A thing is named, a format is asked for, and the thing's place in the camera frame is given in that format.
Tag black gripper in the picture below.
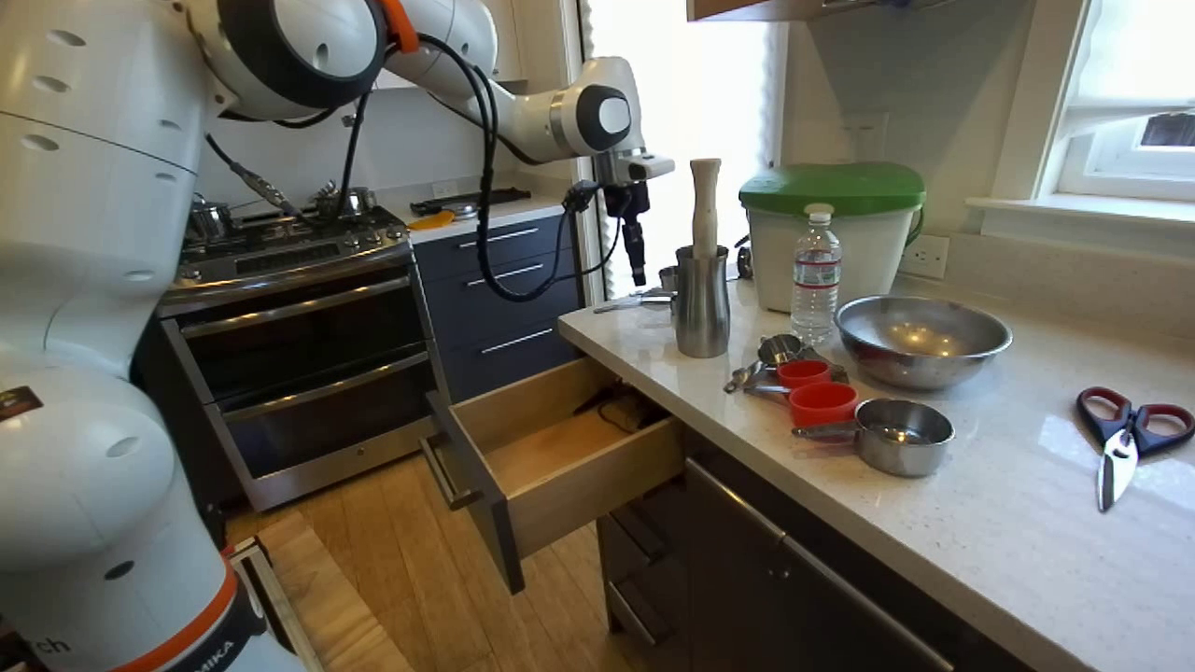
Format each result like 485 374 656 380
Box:
602 177 653 292

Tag steel measuring spoon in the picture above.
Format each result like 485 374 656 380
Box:
720 358 794 404

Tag small steel measuring cup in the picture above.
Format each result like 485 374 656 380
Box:
755 327 814 374

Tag small red measuring cup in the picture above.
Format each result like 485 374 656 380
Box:
771 355 836 390

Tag large red measuring cup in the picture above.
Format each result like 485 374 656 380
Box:
783 377 864 433

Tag large steel measuring cup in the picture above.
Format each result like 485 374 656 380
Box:
790 396 961 482

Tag steel utensil cup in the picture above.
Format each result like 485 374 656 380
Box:
671 242 735 363

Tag white wooden pestle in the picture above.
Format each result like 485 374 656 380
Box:
686 153 730 265

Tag grey drawer cabinet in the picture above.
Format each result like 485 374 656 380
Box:
407 200 592 405

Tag clear plastic water bottle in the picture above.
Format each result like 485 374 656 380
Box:
790 199 847 355

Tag white bin with green lid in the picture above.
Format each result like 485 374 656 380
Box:
735 161 934 317

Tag open wooden drawer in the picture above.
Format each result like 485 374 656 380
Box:
419 349 691 601

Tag steel mixing bowl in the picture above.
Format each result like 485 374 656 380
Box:
829 292 1016 396

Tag stainless black oven range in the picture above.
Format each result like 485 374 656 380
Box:
126 199 442 516

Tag dark grey base cabinet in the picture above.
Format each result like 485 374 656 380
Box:
593 418 1040 672

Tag kitchen window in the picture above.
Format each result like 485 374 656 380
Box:
968 0 1195 237

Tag wrist mounted camera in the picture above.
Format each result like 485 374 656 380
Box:
593 145 680 190

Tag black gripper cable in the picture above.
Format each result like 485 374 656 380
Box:
411 28 628 306

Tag white wall outlet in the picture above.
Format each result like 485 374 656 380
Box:
900 230 954 283

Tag aluminium extrusion frame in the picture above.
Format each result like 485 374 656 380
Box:
228 535 318 672

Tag red black handled scissors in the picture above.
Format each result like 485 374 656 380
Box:
1071 380 1195 520

